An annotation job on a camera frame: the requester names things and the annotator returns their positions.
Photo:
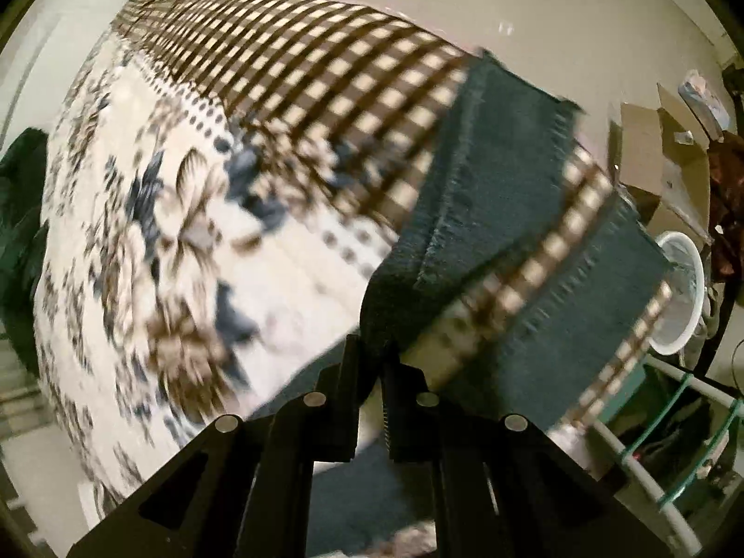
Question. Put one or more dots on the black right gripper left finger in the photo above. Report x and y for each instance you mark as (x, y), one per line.
(320, 426)

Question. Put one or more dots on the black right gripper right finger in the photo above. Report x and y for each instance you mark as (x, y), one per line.
(419, 430)

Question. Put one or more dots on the dark blue denim pants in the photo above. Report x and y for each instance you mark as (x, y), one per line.
(521, 269)

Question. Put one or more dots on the floral white bed blanket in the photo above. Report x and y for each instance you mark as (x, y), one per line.
(195, 265)

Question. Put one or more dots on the white and green metal rack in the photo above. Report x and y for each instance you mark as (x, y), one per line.
(676, 441)

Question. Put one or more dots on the white plastic bucket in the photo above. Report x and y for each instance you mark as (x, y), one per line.
(686, 281)

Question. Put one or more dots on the brown checkered bed sheet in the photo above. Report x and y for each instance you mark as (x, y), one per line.
(372, 84)

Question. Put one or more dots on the open cardboard box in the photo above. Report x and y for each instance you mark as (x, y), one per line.
(658, 155)

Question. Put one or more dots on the dark green cloth pile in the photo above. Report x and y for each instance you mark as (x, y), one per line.
(23, 240)

